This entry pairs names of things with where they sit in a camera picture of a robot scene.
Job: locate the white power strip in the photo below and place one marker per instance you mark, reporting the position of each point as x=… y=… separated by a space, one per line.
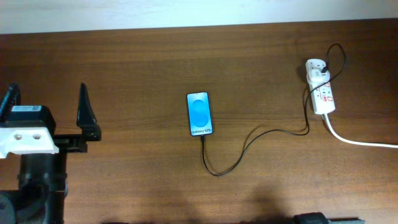
x=321 y=94

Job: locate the white USB charger plug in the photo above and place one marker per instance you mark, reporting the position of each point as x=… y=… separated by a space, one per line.
x=315 y=76

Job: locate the blue Samsung Galaxy smartphone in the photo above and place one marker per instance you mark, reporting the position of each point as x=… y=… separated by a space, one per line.
x=199 y=114

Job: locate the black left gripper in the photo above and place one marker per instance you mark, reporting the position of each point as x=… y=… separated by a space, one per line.
x=89 y=123

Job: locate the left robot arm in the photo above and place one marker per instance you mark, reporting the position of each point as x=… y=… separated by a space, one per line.
x=42 y=189

